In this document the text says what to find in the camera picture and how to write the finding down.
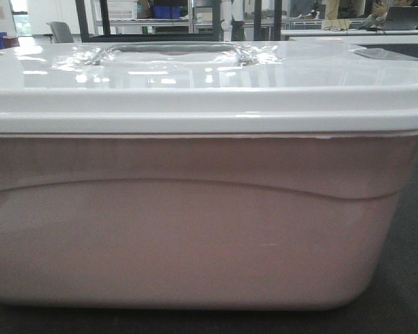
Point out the white lidded storage bin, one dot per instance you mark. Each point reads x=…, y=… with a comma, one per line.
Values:
x=200, y=175

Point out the blue bins on far shelf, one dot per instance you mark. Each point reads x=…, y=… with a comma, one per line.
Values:
x=166, y=12

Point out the white background table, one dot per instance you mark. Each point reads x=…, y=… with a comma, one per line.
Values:
x=400, y=37

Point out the grey office chair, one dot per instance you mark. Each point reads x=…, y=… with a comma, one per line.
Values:
x=61, y=32

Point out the grey laptop computer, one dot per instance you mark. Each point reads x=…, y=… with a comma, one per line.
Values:
x=401, y=18

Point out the black metal frame rack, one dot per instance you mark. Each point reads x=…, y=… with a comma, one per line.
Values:
x=206, y=21

